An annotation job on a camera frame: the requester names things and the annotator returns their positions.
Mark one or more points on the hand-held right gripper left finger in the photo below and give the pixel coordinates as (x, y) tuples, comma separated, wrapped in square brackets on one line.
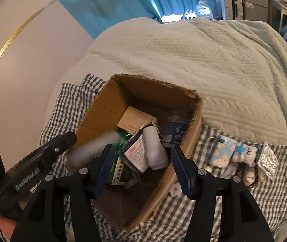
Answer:
[(105, 171)]

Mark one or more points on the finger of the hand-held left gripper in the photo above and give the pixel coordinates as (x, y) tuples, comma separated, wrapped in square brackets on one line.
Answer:
[(57, 143)]

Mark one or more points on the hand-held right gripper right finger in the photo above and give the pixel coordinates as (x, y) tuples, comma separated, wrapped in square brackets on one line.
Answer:
[(183, 174)]

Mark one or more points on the green medicine box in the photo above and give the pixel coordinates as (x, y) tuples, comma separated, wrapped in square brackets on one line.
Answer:
[(119, 174)]

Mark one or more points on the clear plastic bag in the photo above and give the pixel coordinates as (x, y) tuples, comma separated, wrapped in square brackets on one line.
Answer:
[(90, 148)]

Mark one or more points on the white medicine box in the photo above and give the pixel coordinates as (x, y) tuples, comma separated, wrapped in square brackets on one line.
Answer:
[(135, 153)]

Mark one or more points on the dark patterned tissue packet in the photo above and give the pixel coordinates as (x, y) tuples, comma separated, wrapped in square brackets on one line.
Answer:
[(176, 128)]

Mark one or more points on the beige paper box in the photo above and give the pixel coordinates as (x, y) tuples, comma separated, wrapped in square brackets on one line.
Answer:
[(135, 118)]

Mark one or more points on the brown cardboard box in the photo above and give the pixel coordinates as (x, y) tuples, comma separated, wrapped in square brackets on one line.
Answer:
[(138, 90)]

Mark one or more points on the person's left forearm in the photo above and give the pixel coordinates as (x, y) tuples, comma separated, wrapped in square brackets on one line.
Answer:
[(6, 229)]

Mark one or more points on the small white packet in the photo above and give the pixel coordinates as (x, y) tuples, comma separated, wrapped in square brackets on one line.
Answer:
[(176, 189)]

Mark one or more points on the cloud print tissue packet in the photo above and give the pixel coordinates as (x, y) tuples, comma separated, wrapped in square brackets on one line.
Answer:
[(221, 151)]

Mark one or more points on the white plush bear toy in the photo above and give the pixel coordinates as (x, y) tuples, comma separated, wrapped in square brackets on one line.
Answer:
[(246, 153)]

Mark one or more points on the silver foil packet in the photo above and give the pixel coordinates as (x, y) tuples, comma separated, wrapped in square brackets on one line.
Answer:
[(268, 161)]

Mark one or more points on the grey checked cloth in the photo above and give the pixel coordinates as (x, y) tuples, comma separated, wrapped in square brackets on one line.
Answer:
[(272, 206)]

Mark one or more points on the pale green knit blanket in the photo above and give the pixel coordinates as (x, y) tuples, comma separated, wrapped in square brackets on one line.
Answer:
[(209, 68)]

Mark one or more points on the blue curtain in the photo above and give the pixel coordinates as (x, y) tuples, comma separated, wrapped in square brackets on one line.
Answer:
[(108, 5)]

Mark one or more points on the black white patterned object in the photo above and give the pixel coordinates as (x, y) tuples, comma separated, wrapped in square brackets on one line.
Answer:
[(187, 15)]

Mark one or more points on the clear water bottle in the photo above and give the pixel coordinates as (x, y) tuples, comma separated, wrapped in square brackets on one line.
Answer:
[(203, 11)]

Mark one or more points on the white suitcase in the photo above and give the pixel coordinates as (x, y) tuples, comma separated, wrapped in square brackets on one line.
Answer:
[(227, 5)]

